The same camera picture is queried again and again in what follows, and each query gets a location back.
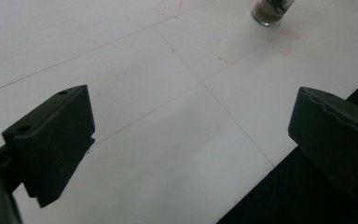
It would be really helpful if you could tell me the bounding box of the glass spice jar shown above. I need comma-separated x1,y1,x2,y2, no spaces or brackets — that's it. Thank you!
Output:
252,0,296,27

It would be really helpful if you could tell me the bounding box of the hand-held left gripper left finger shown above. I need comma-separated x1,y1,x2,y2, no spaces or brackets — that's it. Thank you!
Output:
0,84,96,209

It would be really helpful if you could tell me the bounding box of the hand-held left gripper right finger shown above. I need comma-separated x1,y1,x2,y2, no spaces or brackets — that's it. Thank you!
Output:
287,86,358,200

